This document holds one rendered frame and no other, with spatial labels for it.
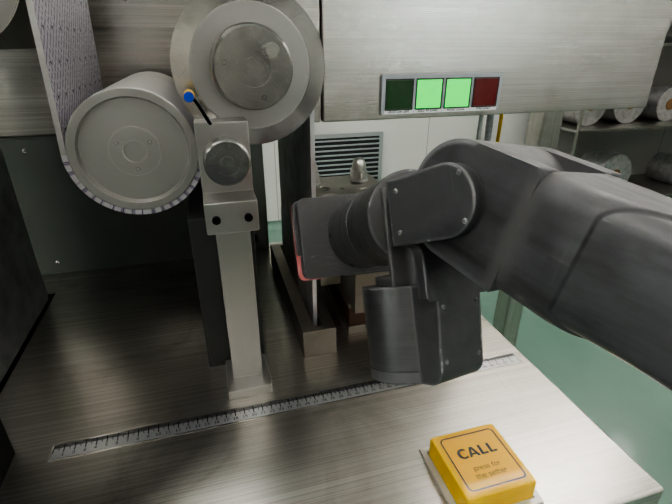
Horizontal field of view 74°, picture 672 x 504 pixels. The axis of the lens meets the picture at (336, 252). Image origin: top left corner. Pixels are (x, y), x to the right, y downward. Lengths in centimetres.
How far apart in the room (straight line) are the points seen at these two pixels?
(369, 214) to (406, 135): 326
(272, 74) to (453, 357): 31
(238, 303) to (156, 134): 19
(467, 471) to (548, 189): 32
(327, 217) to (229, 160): 10
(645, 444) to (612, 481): 148
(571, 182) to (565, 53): 88
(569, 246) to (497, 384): 42
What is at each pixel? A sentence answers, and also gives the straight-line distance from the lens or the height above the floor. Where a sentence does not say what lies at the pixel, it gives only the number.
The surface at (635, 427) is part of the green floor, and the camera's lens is 206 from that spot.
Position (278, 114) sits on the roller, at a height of 121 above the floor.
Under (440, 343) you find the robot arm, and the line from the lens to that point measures 25.
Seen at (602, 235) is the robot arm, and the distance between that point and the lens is 18.
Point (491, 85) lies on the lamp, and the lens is 97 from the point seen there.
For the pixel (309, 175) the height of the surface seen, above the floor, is 113.
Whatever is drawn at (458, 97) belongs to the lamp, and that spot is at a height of 118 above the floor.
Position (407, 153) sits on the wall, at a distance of 355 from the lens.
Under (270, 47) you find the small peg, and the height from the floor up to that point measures 127.
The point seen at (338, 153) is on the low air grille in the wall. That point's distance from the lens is 333.
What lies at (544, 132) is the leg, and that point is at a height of 106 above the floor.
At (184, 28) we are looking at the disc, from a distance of 47.
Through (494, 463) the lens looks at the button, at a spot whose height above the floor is 92.
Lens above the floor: 127
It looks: 25 degrees down
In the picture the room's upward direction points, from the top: straight up
